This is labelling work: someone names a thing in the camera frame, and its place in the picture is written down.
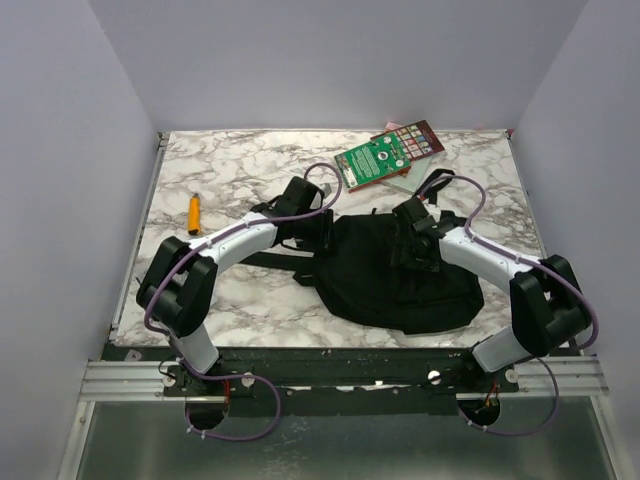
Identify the orange utility knife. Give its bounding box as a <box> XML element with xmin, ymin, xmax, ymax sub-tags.
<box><xmin>187</xmin><ymin>193</ymin><xmax>201</xmax><ymax>236</ymax></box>

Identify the purple cable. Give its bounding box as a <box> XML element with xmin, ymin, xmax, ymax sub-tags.
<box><xmin>418</xmin><ymin>174</ymin><xmax>601</xmax><ymax>437</ymax></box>
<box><xmin>143</xmin><ymin>163</ymin><xmax>345</xmax><ymax>443</ymax></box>

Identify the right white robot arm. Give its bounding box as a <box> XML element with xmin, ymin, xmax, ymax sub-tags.
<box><xmin>392</xmin><ymin>197</ymin><xmax>594</xmax><ymax>373</ymax></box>

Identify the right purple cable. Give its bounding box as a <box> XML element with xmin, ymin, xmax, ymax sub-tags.
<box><xmin>418</xmin><ymin>174</ymin><xmax>601</xmax><ymax>437</ymax></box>

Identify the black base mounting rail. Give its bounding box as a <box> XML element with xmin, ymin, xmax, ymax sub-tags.
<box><xmin>97</xmin><ymin>345</ymin><xmax>518</xmax><ymax>425</ymax></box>

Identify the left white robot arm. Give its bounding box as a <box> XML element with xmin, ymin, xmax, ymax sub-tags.
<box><xmin>136</xmin><ymin>176</ymin><xmax>332</xmax><ymax>374</ymax></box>

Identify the dark red book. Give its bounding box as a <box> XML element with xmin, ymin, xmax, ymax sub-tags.
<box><xmin>370</xmin><ymin>120</ymin><xmax>445</xmax><ymax>164</ymax></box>

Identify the grey notebook under books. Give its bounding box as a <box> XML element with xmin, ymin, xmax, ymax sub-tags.
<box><xmin>382</xmin><ymin>151</ymin><xmax>447</xmax><ymax>194</ymax></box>

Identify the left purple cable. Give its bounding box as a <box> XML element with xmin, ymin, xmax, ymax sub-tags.
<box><xmin>143</xmin><ymin>163</ymin><xmax>345</xmax><ymax>443</ymax></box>

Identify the green book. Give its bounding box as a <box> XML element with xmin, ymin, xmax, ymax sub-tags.
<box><xmin>334</xmin><ymin>133</ymin><xmax>411</xmax><ymax>192</ymax></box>

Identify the black student backpack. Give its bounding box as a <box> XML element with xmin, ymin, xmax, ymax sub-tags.
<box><xmin>244</xmin><ymin>169</ymin><xmax>484</xmax><ymax>335</ymax></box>

